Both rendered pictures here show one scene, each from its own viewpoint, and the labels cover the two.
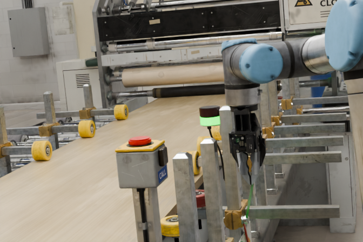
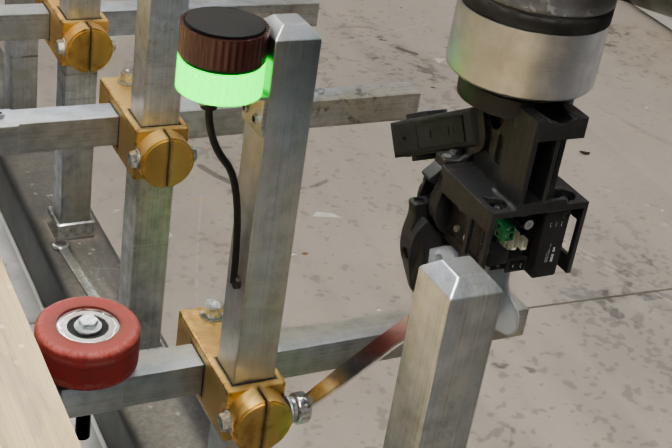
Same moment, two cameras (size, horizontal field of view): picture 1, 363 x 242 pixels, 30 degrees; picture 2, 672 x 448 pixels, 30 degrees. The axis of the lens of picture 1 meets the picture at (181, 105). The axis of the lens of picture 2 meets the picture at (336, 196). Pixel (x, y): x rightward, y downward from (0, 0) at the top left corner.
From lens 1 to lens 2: 135 cm
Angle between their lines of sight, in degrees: 48
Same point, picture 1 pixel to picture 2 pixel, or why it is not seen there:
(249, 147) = (545, 258)
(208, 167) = (454, 384)
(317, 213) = not seen: hidden behind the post
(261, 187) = (80, 162)
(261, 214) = (311, 361)
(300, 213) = not seen: hidden behind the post
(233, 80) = not seen: outside the picture
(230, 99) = (526, 72)
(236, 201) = (269, 354)
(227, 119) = (299, 77)
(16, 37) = not seen: outside the picture
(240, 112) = (560, 131)
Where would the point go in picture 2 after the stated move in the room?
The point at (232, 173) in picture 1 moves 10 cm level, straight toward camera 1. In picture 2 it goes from (275, 264) to (357, 336)
